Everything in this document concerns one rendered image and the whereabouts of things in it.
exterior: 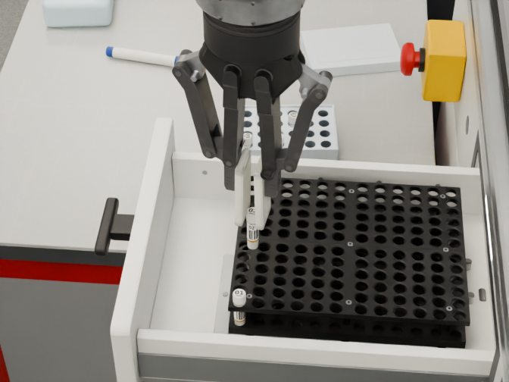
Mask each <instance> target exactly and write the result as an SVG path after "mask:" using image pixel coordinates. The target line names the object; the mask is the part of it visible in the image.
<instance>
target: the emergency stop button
mask: <svg viewBox="0 0 509 382"><path fill-rule="evenodd" d="M419 65H420V52H416V51H414V44H413V43H412V42H406V43H405V44H404V45H403V46H402V49H401V56H400V69H401V73H402V74H403V75H404V76H411V75H412V72H413V69H414V68H419Z"/></svg>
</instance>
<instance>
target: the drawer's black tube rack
mask: <svg viewBox="0 0 509 382"><path fill-rule="evenodd" d="M285 183H290V184H292V186H291V187H284V185H283V184H285ZM302 184H307V185H309V186H310V187H309V188H307V189H305V188H302V187H300V186H301V185H302ZM320 185H324V186H327V187H328V188H327V189H319V188H318V186H320ZM337 186H343V187H345V189H344V190H337V189H336V187H337ZM361 187H364V188H366V189H367V191H365V192H361V191H359V190H358V188H361ZM379 188H380V189H384V190H385V192H384V193H378V192H377V191H376V189H379ZM395 189H399V190H401V191H402V192H403V193H399V194H398V193H394V192H393V190H395ZM413 190H417V191H419V192H420V194H418V195H414V194H413V193H411V191H413ZM431 191H433V192H436V193H438V195H437V196H431V195H430V194H429V193H428V192H431ZM283 193H290V194H292V196H290V197H285V196H283ZM446 193H454V194H455V195H456V196H447V195H446ZM301 194H308V195H309V197H308V198H302V197H300V195H301ZM319 195H325V196H326V197H327V198H326V199H319V198H318V196H319ZM336 196H343V197H344V198H345V199H343V200H338V199H336V198H335V197H336ZM360 197H364V198H366V199H367V201H365V202H362V201H359V200H358V198H360ZM378 198H381V199H384V200H385V201H384V202H377V201H376V200H375V199H378ZM394 199H400V200H402V201H403V202H402V203H399V204H398V203H395V202H393V200H394ZM412 200H417V201H419V202H420V204H419V205H415V204H413V203H412V202H411V201H412ZM270 201H271V209H270V213H269V215H268V218H267V221H266V224H265V226H264V229H263V230H259V237H258V247H257V248H256V249H255V250H254V258H253V265H252V273H251V286H250V293H249V294H247V296H246V297H247V298H248V299H249V301H248V312H246V313H245V324H243V325H242V326H237V325H235V321H234V312H230V321H229V333H237V334H245V335H246V336H254V335H261V336H273V337H296V338H308V339H320V340H341V342H349V341H355V342H368V343H391V344H402V345H415V346H437V347H438V348H446V347H450V348H462V349H465V345H466V332H465V326H468V327H469V326H470V307H469V296H468V286H467V266H466V256H465V245H464V226H463V216H462V205H461V188H460V187H448V186H421V185H408V184H394V183H368V182H354V181H340V180H313V179H299V178H285V177H281V186H280V188H279V192H278V194H277V196H276V198H271V197H270ZM431 201H435V202H438V204H437V205H431V204H429V202H431ZM448 202H453V203H455V204H456V206H454V207H451V206H449V205H447V204H446V203H448Z"/></svg>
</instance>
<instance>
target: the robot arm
mask: <svg viewBox="0 0 509 382"><path fill-rule="evenodd" d="M195 1H196V3H197V4H198V6H199V7H200V8H201V9H202V10H203V29H204V42H203V44H202V47H201V48H200V50H198V51H196V52H192V51H190V50H189V49H183V50H182V51H181V52H180V55H179V57H178V59H177V60H176V63H175V65H174V66H173V69H172V74H173V75H174V77H175V78H176V80H177V81H178V83H179V84H180V85H181V87H182V88H183V89H184V92H185V94H186V99H187V102H188V105H189V110H190V112H191V115H192V120H193V123H194V126H195V130H196V133H197V136H198V141H199V144H200V146H201V151H202V154H203V156H204V157H206V158H209V159H212V158H218V159H220V160H221V161H222V162H223V165H224V186H225V188H226V189H228V190H232V191H235V225H236V226H240V227H241V226H242V225H243V223H244V221H245V217H246V211H247V209H248V208H249V207H250V204H251V150H250V149H243V150H242V147H243V146H244V143H245V140H244V142H243V138H244V123H245V99H252V100H255V101H256V105H257V113H258V114H259V126H260V138H261V156H260V158H259V160H258V164H257V166H256V168H255V171H254V212H255V228H256V230H263V229H264V226H265V224H266V221H267V218H268V215H269V213H270V209H271V201H270V197H271V198H276V196H277V194H278V192H279V188H280V186H281V170H285V171H287V172H289V173H292V172H294V171H295V170H296V168H297V166H298V162H299V159H300V157H301V153H302V150H303V148H304V144H305V140H306V138H307V135H308V131H309V128H310V125H311V121H312V118H313V116H314V112H315V110H316V109H317V108H318V106H319V105H320V104H321V103H322V102H323V101H324V100H325V99H326V97H327V94H328V92H329V88H330V85H331V82H332V80H333V76H332V74H331V73H330V72H329V71H327V70H322V71H321V72H319V73H317V72H316V71H314V70H312V69H311V68H309V67H308V66H307V65H305V57H304V55H303V53H302V52H301V49H300V20H301V9H302V8H303V5H304V2H305V0H195ZM206 69H207V71H208V72H209V73H210V75H211V76H212V77H213V78H214V79H215V80H216V82H217V83H218V84H219V85H220V87H221V88H222V89H223V108H224V118H223V133H222V130H221V127H220V122H219V119H218V116H217V110H216V108H215V104H214V100H213V96H212V93H211V88H210V85H209V82H208V77H207V74H206V73H205V71H206ZM296 80H298V81H299V83H300V88H299V92H300V94H301V98H302V102H301V106H300V108H299V110H298V115H297V118H296V121H295V126H294V128H293V131H292V135H291V139H290V141H289V146H288V148H284V149H283V148H282V131H281V114H280V95H281V94H282V93H284V92H285V91H286V90H287V89H288V88H289V87H290V86H291V85H292V84H293V83H294V82H295V81H296Z"/></svg>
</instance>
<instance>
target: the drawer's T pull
mask: <svg viewBox="0 0 509 382"><path fill-rule="evenodd" d="M118 208H119V200H118V198H114V197H108V198H107V199H106V203H105V208H104V211H103V215H102V218H101V224H100V228H99V231H98V236H97V240H96V243H95V255H96V256H102V257H105V256H106V255H107V254H108V250H109V246H110V243H111V240H122V241H130V235H131V231H132V227H133V221H134V217H135V215H134V214H118V213H117V211H118Z"/></svg>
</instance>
